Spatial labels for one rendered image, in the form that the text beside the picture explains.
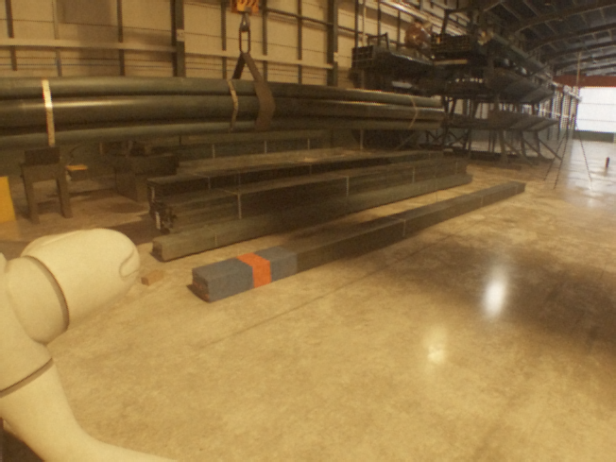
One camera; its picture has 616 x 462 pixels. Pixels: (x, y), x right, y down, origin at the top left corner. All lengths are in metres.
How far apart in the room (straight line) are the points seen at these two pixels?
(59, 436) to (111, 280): 0.24
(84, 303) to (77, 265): 0.06
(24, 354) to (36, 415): 0.08
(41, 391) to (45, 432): 0.06
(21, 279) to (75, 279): 0.07
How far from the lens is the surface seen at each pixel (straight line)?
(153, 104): 2.62
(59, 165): 5.21
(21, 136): 2.56
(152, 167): 5.62
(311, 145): 11.20
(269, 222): 3.59
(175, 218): 3.35
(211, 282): 2.35
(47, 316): 0.57
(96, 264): 0.61
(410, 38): 11.43
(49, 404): 0.59
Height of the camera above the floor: 1.12
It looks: 17 degrees down
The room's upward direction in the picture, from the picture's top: straight up
